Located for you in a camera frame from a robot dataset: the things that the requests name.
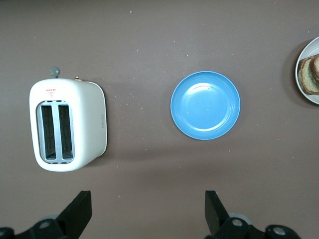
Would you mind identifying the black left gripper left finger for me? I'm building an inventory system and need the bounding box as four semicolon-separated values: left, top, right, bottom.
0;190;92;239

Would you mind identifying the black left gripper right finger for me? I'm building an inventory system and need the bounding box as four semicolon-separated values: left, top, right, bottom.
204;190;302;239

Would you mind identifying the blue plate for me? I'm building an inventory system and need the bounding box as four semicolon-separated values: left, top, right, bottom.
170;71;241;141

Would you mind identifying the beige plate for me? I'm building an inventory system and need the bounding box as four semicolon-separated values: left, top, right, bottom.
295;36;319;105

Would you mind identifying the cream white toaster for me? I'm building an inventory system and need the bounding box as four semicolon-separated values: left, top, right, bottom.
29;66;108;173

